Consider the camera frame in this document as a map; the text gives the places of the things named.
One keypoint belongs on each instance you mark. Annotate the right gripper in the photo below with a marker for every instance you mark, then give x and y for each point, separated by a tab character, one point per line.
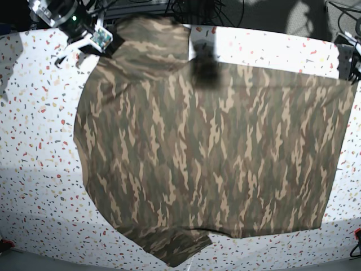
79	33

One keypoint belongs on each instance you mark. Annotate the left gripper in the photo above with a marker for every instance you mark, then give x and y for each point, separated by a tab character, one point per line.
349	57

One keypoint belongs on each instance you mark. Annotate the camouflage T-shirt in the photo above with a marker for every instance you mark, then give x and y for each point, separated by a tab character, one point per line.
172	149

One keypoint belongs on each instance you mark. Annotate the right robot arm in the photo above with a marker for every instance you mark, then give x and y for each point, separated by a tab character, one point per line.
56	13

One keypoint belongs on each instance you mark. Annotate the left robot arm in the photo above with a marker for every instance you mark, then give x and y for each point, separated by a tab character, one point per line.
343	12

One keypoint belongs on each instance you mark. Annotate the black power strip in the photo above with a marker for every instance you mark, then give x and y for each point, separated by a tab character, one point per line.
117	14

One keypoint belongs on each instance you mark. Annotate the red clamp right corner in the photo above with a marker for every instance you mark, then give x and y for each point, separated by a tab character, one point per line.
357	233

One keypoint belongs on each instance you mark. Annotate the red clamp corner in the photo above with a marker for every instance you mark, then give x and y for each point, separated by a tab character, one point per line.
357	233
5	245

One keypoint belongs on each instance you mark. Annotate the red clamp left corner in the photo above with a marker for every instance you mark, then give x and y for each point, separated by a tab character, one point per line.
5	245

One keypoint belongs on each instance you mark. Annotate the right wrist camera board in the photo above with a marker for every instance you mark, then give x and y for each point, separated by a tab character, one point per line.
101	38

